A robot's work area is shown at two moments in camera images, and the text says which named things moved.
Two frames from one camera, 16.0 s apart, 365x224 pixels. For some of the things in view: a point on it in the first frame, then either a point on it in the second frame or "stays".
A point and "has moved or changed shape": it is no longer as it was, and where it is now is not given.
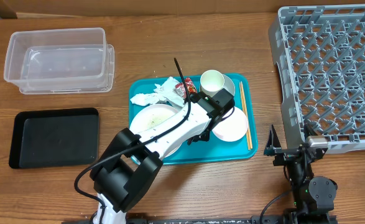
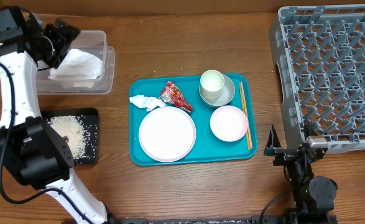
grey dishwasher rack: [329, 60] stays
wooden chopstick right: [247, 118] stays
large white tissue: [166, 91] -> [78, 69]
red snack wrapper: [180, 89] -> [171, 94]
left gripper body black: [205, 134] -> [54, 43]
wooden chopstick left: [245, 117] stays
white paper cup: [211, 81] stays
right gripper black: [273, 147] stays
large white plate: [151, 115] has moved or changed shape
